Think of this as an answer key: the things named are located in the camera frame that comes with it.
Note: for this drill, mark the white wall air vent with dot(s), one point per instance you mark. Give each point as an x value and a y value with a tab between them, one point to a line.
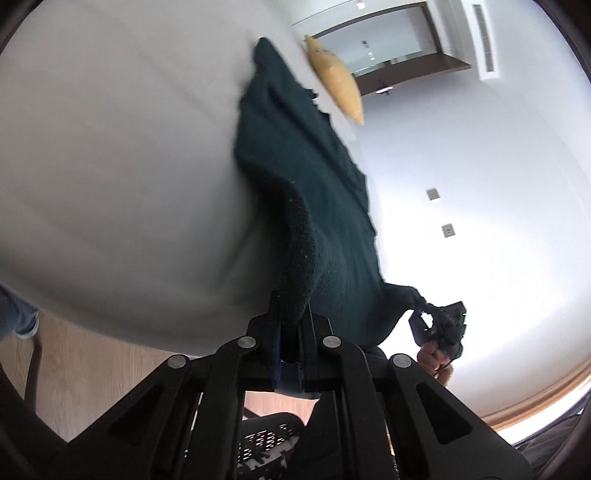
482	41

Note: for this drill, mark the dark curved bar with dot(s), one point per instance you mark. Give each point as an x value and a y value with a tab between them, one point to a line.
32	374

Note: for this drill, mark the dark green blanket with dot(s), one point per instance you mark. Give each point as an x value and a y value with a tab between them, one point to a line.
314	184

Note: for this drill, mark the black mesh chair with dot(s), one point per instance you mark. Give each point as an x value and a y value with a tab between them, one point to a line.
268	436

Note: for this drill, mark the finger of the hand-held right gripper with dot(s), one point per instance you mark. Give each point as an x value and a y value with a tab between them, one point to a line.
434	310
417	332

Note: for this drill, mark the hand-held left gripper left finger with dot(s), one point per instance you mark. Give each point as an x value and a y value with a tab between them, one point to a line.
276	353

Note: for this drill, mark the person's right hand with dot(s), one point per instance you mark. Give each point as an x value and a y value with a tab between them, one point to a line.
431	360

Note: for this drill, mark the beige wall socket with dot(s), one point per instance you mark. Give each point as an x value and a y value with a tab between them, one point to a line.
432	194
448	229

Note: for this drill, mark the bed with white sheet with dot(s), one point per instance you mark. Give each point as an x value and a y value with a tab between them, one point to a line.
115	161

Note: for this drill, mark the person's jeans leg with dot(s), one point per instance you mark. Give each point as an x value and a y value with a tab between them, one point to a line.
16	318

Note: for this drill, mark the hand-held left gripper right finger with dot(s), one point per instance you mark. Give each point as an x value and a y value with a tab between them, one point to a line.
318	344

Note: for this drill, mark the yellow pillow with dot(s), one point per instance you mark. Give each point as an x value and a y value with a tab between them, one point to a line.
339	83

